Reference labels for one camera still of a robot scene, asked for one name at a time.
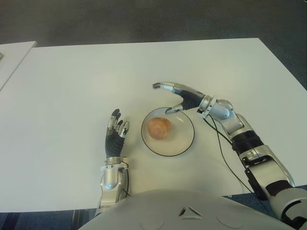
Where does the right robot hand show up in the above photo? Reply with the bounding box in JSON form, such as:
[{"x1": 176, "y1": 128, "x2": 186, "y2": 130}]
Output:
[{"x1": 152, "y1": 81, "x2": 207, "y2": 115}]

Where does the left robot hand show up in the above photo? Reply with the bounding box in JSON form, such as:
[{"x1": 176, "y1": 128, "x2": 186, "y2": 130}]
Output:
[{"x1": 105, "y1": 108, "x2": 130, "y2": 159}]

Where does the reddish yellow apple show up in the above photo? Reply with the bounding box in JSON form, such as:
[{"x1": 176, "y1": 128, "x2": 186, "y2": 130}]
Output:
[{"x1": 146, "y1": 117, "x2": 172, "y2": 139}]

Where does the white plate with black rim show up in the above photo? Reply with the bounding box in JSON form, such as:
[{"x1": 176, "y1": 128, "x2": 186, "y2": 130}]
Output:
[{"x1": 141, "y1": 107, "x2": 195, "y2": 158}]

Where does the grey robot torso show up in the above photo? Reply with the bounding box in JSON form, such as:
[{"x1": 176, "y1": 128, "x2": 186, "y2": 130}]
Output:
[{"x1": 76, "y1": 188, "x2": 298, "y2": 230}]

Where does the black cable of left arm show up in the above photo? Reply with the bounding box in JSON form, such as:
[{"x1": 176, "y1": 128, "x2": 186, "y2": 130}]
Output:
[{"x1": 122, "y1": 162, "x2": 132, "y2": 197}]

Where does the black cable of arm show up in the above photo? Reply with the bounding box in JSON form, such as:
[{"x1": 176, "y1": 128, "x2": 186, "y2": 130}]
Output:
[
  {"x1": 203, "y1": 115, "x2": 267, "y2": 207},
  {"x1": 122, "y1": 162, "x2": 132, "y2": 197}
]

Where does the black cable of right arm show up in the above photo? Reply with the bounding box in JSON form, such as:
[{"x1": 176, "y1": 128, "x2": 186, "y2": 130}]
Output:
[{"x1": 203, "y1": 115, "x2": 267, "y2": 207}]

